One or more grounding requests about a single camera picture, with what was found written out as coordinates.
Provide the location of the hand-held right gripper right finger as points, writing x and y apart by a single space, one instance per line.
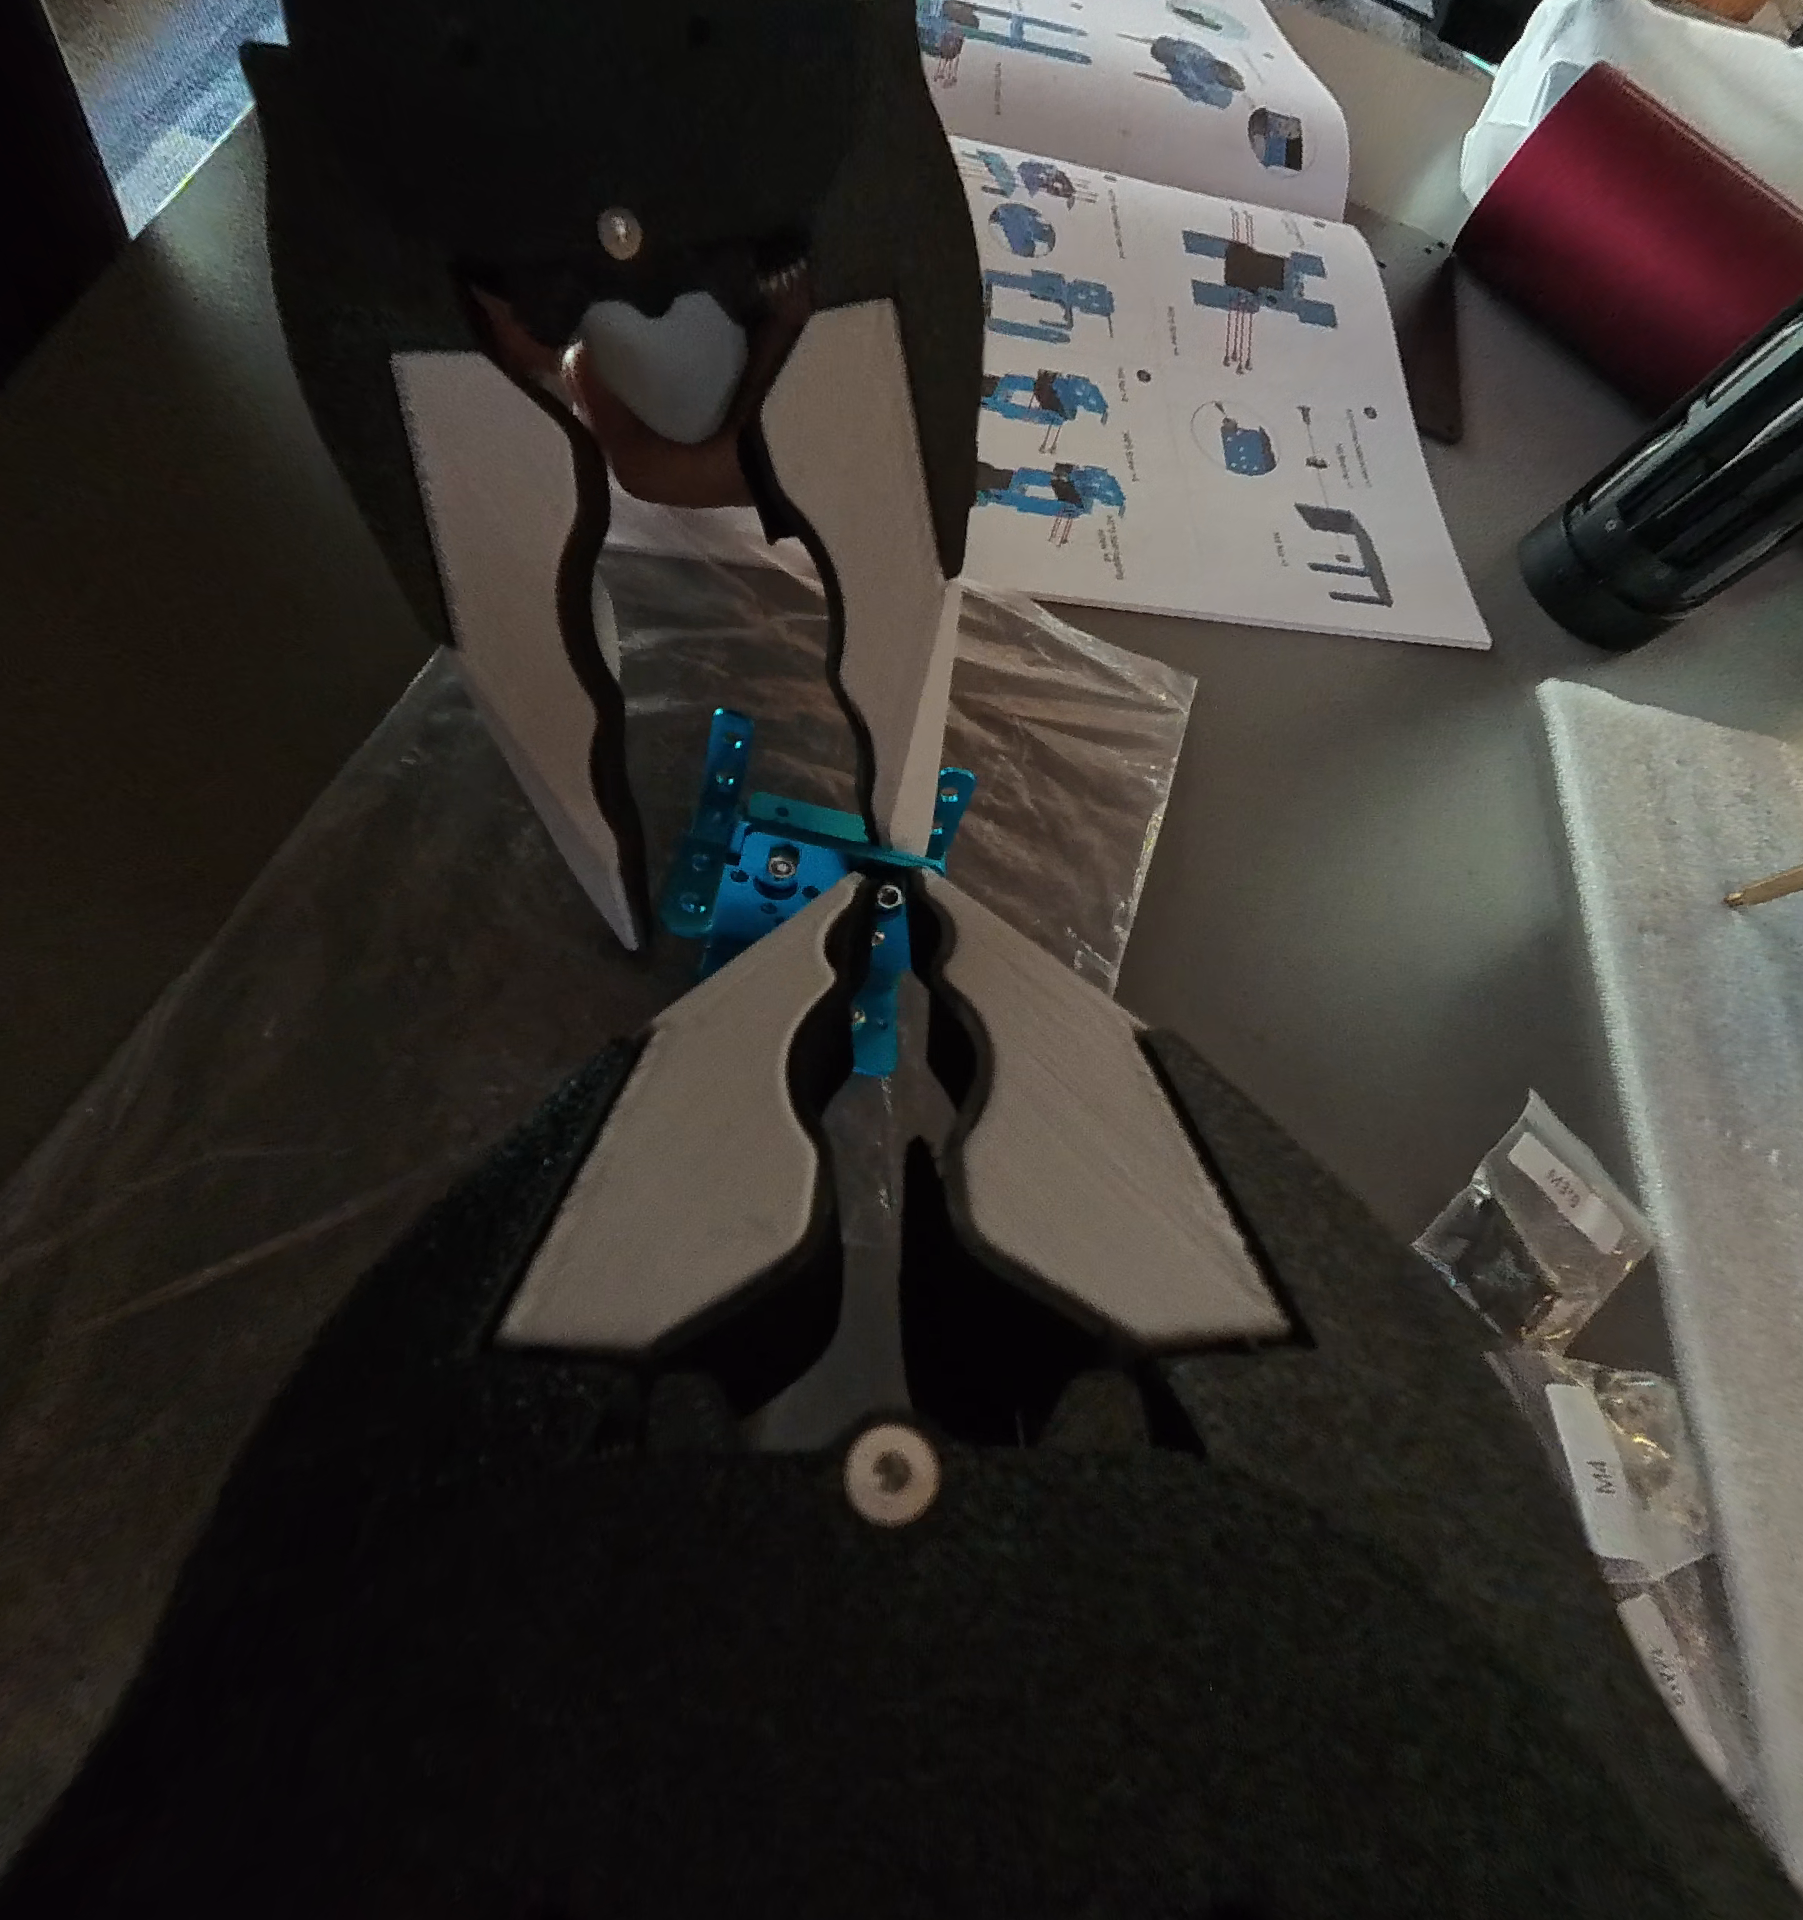
1126 1200

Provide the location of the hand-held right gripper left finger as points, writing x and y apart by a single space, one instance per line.
661 1200

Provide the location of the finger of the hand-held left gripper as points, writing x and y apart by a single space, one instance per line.
872 481
498 525

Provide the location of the blue metal bracket assembly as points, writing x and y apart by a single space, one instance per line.
751 886

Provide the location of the person's left hand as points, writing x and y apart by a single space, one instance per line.
685 472

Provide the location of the clear plastic bag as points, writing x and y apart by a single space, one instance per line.
1051 719

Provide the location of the pile of small screw bags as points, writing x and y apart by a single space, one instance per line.
1517 1275

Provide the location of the open instruction manual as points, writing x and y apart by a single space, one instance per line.
1411 496

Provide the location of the black metal plate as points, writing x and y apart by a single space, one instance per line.
1442 360

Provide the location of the white foam sheet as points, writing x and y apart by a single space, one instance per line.
1713 1051

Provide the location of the brass rod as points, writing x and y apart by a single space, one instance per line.
1802 874

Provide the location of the dark red case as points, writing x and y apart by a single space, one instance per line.
1621 225

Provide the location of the black tumbler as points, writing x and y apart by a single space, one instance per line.
1667 510

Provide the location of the white plastic wrap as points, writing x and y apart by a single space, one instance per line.
1593 45

